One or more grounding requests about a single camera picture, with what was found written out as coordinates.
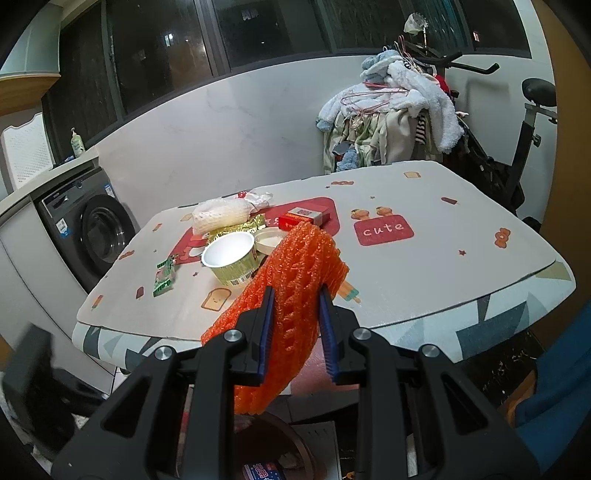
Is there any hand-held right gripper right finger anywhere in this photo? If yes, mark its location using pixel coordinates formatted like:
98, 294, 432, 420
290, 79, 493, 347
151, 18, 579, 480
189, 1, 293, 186
318, 285, 541, 480

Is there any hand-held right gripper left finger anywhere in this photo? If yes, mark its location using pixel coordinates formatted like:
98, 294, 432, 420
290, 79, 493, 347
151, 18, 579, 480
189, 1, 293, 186
51, 285, 278, 480

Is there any orange foam net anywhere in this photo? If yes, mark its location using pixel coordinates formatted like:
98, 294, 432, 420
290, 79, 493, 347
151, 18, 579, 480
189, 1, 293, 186
201, 223, 350, 415

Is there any white plastic lid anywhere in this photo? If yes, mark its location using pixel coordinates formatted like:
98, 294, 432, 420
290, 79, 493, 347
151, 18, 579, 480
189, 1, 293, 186
254, 229, 288, 256

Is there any brown round trash bin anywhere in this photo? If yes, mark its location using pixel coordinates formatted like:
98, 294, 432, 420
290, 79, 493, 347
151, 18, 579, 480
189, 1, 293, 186
233, 408, 319, 480

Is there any green instant noodle cup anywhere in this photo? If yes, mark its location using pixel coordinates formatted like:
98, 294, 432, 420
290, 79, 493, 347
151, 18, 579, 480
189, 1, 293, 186
201, 232, 258, 287

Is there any gold foil wrapper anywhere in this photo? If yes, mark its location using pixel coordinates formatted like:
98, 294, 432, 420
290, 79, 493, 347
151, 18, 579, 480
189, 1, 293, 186
205, 217, 269, 243

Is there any beige printed table mat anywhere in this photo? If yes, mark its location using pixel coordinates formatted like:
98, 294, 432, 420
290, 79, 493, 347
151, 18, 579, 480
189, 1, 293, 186
76, 161, 557, 342

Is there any green snack wrapper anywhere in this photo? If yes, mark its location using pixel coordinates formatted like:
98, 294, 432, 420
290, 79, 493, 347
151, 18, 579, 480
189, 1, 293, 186
152, 255, 178, 297

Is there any red cardboard box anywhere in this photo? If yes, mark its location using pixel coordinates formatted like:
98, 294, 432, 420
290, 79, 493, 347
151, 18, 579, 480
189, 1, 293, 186
278, 208, 332, 232

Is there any clear plastic bag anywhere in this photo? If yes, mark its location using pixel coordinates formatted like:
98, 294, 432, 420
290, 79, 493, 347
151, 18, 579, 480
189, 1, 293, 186
238, 188, 274, 214

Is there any grey washing machine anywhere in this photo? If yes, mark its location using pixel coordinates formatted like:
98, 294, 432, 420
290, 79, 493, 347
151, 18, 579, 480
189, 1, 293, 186
34, 166, 141, 294

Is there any white counter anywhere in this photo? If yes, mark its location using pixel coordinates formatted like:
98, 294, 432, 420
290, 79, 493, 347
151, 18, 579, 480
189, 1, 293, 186
0, 145, 100, 217

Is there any white perforated plastic board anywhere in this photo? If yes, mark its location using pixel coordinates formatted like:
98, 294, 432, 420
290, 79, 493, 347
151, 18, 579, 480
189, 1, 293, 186
0, 111, 52, 191

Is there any pile of clothes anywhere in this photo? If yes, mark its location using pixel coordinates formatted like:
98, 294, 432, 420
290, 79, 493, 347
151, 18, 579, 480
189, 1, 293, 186
316, 50, 465, 174

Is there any blue cloth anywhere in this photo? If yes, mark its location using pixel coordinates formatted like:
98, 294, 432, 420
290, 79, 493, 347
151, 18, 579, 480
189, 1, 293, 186
515, 332, 591, 430

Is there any pink clothes hanger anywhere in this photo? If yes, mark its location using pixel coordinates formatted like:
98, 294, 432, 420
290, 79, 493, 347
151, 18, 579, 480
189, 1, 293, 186
341, 87, 411, 112

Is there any black exercise bike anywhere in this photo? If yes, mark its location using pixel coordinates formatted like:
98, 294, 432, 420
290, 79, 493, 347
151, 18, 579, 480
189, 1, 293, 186
411, 46, 557, 217

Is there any dark window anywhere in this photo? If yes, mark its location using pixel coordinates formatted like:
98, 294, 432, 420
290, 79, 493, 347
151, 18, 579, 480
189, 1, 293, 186
41, 0, 532, 134

